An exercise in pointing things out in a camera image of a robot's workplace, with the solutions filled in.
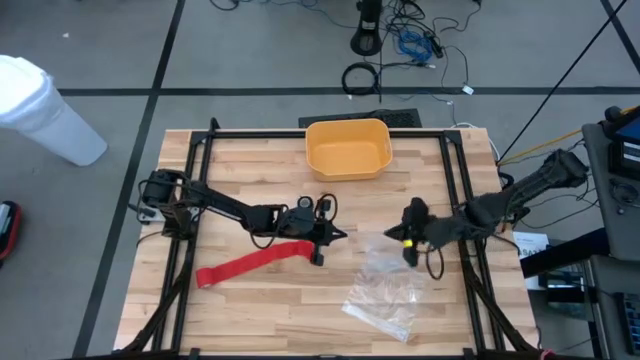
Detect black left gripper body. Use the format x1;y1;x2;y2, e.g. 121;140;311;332
277;195;330;267

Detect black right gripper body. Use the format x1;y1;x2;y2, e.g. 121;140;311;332
399;197;444;267

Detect clear plastic zip bag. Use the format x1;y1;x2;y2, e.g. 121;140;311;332
341;264;426;344
360;233;407;281

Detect red bandage strip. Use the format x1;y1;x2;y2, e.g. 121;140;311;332
194;239;316;289

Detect yellow plastic bin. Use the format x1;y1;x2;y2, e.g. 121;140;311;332
305;118;394;183

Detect white paper sheet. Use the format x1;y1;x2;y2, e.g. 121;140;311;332
513;231;551;291

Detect black perforated floor panel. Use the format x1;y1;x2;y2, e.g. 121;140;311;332
298;108;423;129

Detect black power strip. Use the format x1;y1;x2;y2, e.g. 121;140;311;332
424;32;445;59

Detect black stand base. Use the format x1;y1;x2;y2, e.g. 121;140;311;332
349;0;384;56

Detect grey equipment cart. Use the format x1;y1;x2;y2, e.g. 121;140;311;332
582;104;640;360

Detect black slanted pole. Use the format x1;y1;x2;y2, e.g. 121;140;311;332
497;0;629;164

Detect white trash bin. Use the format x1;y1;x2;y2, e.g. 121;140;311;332
0;53;109;167

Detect red and black case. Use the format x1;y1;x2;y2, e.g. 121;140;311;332
0;200;23;269

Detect yellow cable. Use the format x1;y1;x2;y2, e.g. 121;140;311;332
497;128;584;166

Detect coiled black cable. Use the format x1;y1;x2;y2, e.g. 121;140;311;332
341;61;381;96

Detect blue cable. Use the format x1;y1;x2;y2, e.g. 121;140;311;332
397;30;434;64

